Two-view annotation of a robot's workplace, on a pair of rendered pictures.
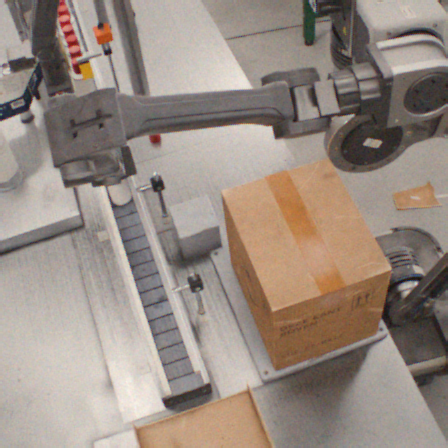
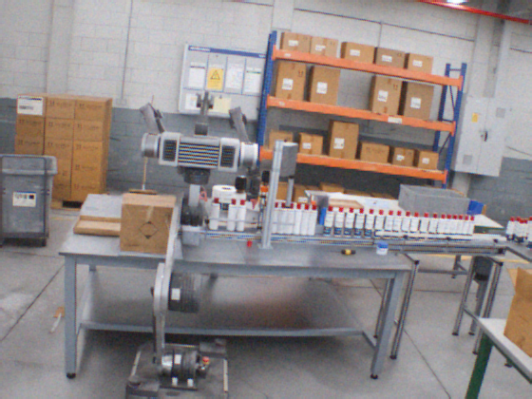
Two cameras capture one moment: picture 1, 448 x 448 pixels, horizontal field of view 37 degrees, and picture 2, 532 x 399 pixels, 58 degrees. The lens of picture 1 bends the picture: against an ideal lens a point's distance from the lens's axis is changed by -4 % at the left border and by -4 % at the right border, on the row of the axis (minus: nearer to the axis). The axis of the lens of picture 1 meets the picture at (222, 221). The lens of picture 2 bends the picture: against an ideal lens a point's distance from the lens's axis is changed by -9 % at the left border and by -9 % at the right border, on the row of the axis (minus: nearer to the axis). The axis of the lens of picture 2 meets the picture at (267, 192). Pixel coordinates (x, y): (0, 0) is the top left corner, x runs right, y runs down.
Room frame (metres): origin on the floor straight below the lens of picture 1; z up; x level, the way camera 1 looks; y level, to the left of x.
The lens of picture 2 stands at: (1.36, -2.91, 1.85)
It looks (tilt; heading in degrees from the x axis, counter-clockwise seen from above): 12 degrees down; 89
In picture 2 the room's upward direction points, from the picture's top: 7 degrees clockwise
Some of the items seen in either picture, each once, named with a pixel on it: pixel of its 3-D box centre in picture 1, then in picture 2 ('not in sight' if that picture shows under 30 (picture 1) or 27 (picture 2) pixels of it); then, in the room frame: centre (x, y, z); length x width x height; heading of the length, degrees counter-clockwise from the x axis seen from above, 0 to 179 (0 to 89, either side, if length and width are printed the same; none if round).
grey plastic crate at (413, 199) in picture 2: not in sight; (432, 202); (3.06, 1.85, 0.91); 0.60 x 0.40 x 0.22; 9
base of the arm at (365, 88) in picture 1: (357, 90); not in sight; (0.78, -0.24, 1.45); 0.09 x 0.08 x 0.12; 5
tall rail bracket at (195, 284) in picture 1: (188, 297); not in sight; (0.77, 0.10, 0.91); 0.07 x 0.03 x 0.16; 102
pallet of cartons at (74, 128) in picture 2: not in sight; (64, 149); (-1.21, 3.38, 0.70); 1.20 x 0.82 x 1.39; 11
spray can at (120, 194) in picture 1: (113, 171); (215, 213); (1.10, 0.24, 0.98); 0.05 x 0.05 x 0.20
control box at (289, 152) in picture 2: not in sight; (284, 159); (1.49, 0.24, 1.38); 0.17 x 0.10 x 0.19; 67
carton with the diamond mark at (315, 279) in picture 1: (302, 265); (147, 222); (0.76, -0.15, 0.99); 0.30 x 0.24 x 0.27; 12
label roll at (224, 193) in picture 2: not in sight; (225, 198); (1.12, 0.81, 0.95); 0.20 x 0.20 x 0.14
